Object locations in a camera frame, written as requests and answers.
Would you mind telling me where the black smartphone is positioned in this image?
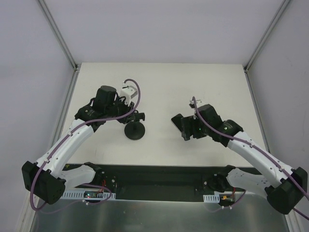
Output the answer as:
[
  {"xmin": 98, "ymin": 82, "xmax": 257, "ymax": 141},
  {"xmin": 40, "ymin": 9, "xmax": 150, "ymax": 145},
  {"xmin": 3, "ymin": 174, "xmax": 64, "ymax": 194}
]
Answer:
[{"xmin": 171, "ymin": 114, "xmax": 183, "ymax": 132}]

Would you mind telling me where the black round phone stand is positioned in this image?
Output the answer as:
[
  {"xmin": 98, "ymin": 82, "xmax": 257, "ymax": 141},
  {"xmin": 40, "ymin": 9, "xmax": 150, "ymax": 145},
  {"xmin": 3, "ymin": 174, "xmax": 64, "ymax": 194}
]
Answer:
[{"xmin": 124, "ymin": 121, "xmax": 145, "ymax": 141}]

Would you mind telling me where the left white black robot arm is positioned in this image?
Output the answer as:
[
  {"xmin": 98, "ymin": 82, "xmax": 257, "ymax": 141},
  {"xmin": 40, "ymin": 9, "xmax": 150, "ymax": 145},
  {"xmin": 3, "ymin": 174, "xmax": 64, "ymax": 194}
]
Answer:
[{"xmin": 22, "ymin": 83, "xmax": 145, "ymax": 211}]

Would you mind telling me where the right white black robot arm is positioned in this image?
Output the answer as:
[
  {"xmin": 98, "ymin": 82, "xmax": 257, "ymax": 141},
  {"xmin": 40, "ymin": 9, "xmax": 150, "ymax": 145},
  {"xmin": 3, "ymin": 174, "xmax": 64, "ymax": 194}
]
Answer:
[{"xmin": 179, "ymin": 100, "xmax": 309, "ymax": 215}]

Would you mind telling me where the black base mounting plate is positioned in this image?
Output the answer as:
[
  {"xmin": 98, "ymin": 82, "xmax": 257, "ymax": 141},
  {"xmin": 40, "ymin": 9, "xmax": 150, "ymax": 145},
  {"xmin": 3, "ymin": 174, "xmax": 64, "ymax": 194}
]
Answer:
[{"xmin": 73, "ymin": 163, "xmax": 260, "ymax": 201}]

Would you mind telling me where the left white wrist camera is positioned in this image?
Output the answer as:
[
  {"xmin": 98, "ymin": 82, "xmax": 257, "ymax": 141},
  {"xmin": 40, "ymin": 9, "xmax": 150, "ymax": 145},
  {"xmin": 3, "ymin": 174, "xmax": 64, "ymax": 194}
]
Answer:
[{"xmin": 119, "ymin": 83, "xmax": 138, "ymax": 100}]

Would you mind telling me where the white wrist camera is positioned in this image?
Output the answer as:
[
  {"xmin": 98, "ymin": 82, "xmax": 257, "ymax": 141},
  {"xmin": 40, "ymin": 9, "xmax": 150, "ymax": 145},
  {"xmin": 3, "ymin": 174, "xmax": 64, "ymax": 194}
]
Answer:
[
  {"xmin": 119, "ymin": 83, "xmax": 138, "ymax": 100},
  {"xmin": 189, "ymin": 100, "xmax": 204, "ymax": 119}
]

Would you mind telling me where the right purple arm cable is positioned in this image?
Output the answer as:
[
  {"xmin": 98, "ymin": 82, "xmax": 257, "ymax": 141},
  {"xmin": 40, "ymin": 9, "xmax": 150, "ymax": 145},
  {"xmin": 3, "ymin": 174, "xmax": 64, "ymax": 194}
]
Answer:
[{"xmin": 191, "ymin": 96, "xmax": 309, "ymax": 219}]

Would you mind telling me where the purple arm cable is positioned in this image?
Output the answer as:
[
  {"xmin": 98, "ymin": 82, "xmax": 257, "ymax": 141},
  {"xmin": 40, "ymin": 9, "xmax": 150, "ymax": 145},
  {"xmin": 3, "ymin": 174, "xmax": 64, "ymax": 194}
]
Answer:
[
  {"xmin": 191, "ymin": 96, "xmax": 309, "ymax": 219},
  {"xmin": 29, "ymin": 78, "xmax": 142, "ymax": 214}
]

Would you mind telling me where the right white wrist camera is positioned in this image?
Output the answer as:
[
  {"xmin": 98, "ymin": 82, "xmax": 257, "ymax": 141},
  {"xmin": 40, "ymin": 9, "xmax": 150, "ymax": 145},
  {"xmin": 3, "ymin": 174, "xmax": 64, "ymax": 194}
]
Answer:
[{"xmin": 189, "ymin": 100, "xmax": 204, "ymax": 119}]

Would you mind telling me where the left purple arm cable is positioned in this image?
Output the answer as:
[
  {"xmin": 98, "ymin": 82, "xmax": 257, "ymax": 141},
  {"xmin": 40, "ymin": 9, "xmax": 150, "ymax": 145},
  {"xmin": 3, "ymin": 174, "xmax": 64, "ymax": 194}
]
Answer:
[{"xmin": 29, "ymin": 78, "xmax": 142, "ymax": 214}]

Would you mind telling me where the left aluminium frame post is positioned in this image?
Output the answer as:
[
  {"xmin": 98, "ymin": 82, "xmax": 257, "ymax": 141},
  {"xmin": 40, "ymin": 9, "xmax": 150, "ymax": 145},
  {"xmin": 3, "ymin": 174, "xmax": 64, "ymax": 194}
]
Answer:
[{"xmin": 37, "ymin": 0, "xmax": 79, "ymax": 71}]

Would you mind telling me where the aluminium frame post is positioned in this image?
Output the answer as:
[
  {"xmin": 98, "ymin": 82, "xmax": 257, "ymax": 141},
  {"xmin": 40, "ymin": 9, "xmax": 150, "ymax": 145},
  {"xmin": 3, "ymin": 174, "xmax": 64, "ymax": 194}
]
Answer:
[
  {"xmin": 37, "ymin": 0, "xmax": 79, "ymax": 71},
  {"xmin": 243, "ymin": 0, "xmax": 292, "ymax": 73}
]

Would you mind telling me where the right white cable duct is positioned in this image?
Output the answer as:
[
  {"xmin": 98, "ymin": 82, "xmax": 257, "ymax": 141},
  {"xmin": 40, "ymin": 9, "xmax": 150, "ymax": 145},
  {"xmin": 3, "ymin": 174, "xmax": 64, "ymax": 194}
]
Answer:
[{"xmin": 203, "ymin": 193, "xmax": 220, "ymax": 203}]

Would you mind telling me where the white cable duct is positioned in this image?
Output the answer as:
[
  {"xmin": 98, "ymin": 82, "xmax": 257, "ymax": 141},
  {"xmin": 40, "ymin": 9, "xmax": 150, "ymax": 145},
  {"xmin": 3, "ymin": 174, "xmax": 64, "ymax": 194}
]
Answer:
[
  {"xmin": 61, "ymin": 190, "xmax": 116, "ymax": 201},
  {"xmin": 203, "ymin": 193, "xmax": 220, "ymax": 203}
]

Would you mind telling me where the left white cable duct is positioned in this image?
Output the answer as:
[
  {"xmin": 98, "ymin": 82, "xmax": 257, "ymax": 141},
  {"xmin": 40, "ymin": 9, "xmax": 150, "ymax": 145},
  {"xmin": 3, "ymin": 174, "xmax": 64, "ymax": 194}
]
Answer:
[{"xmin": 61, "ymin": 190, "xmax": 116, "ymax": 201}]

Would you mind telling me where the right aluminium frame post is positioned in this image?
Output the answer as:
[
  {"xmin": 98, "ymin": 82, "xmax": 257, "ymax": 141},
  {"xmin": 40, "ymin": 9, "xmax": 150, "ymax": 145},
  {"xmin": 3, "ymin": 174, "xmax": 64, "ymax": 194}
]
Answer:
[{"xmin": 243, "ymin": 0, "xmax": 292, "ymax": 73}]

